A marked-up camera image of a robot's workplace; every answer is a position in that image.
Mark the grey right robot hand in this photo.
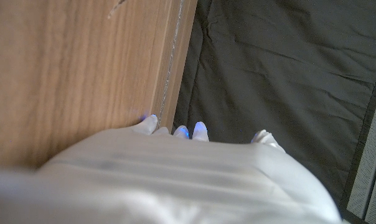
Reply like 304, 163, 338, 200
0, 114, 344, 224

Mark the black backdrop cloth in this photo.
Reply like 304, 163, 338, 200
172, 0, 376, 218

